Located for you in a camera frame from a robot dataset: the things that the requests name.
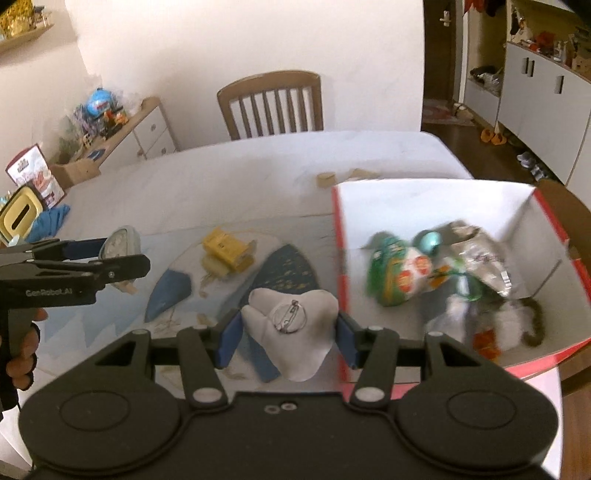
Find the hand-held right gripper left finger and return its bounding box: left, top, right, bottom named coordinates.
left=92, top=309, right=243, bottom=408

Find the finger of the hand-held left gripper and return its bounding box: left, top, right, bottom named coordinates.
left=25, top=254, right=151, bottom=283
left=0, top=236, right=112, bottom=266

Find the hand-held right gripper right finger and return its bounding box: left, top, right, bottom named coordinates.
left=336, top=311, right=497, bottom=408

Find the white tooth-shaped plush badge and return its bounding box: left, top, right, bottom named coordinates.
left=240, top=287, right=339, bottom=383

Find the green white snack bag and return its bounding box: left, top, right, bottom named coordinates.
left=367, top=233, right=435, bottom=308

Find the red and white cardboard box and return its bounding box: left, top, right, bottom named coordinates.
left=331, top=179, right=591, bottom=385

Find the person's left hand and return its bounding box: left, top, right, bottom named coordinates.
left=4, top=308, right=51, bottom=392

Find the light blue fabric piece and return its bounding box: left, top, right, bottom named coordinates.
left=240, top=332, right=283, bottom=384

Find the blue cloth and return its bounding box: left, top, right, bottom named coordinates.
left=28, top=204, right=71, bottom=243

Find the small blue fabric piece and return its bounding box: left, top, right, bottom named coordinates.
left=144, top=269, right=193, bottom=324

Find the yellow and black tissue box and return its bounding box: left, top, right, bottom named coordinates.
left=0, top=187, right=49, bottom=246

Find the pale yellow toy piece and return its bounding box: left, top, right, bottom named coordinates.
left=201, top=255, right=232, bottom=281

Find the dark blue patterned fabric piece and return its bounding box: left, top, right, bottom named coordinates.
left=252, top=244, right=322, bottom=302

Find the red and white paper bag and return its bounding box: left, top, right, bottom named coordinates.
left=6, top=144, right=65, bottom=208

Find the yellow toy block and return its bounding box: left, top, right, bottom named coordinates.
left=203, top=227, right=258, bottom=274

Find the white drawer cabinet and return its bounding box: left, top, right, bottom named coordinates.
left=50, top=97, right=178, bottom=191

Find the pile of toys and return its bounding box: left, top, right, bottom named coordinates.
left=58, top=87, right=139, bottom=153

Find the small orange item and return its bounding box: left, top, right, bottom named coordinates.
left=475, top=329, right=502, bottom=361

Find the silver foil bag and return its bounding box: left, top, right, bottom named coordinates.
left=442, top=220, right=516, bottom=302

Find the white furry plush toy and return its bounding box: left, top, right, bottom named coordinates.
left=427, top=295, right=546, bottom=352

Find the wooden slat-back chair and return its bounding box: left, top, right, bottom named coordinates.
left=217, top=70, right=324, bottom=141

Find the patterned door mat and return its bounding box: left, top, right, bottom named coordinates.
left=422, top=99, right=475, bottom=127

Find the low open shoe shelf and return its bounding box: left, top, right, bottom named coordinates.
left=463, top=65, right=505, bottom=123

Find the brown door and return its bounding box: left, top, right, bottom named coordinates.
left=422, top=0, right=468, bottom=131

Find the white two-door cabinet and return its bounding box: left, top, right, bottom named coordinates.
left=496, top=41, right=591, bottom=186

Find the hanging red clothing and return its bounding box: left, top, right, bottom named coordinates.
left=464, top=0, right=507, bottom=18

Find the wooden wall shelf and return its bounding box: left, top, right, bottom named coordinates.
left=0, top=21, right=56, bottom=55

